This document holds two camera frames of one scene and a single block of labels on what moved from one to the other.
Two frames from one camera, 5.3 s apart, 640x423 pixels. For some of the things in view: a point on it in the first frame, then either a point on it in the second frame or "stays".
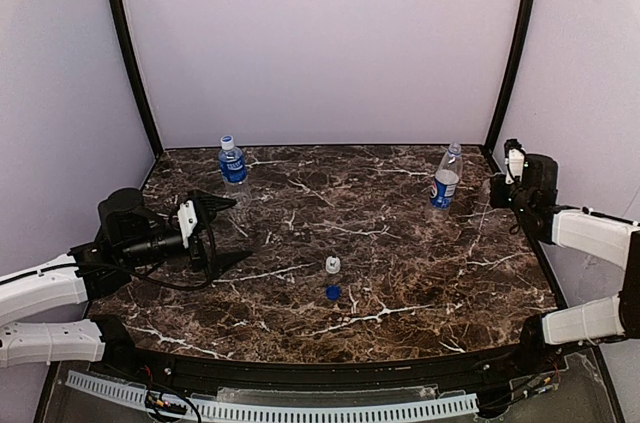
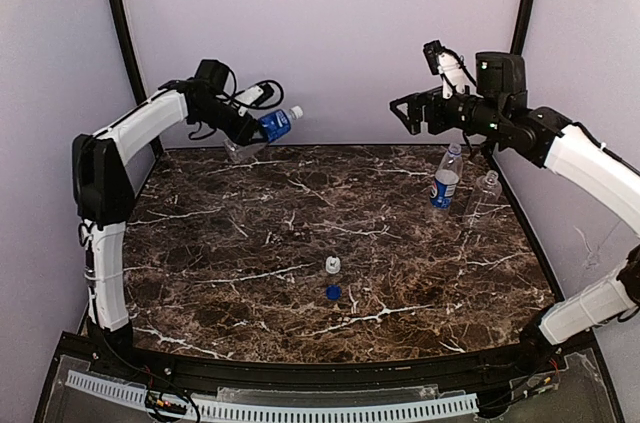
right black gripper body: (500, 191) → (426, 111)
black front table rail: (495, 369) stays
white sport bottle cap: (333, 264) stays
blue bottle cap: (333, 292) stays
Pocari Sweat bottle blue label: (232, 161) → (273, 127)
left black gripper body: (201, 241) → (250, 129)
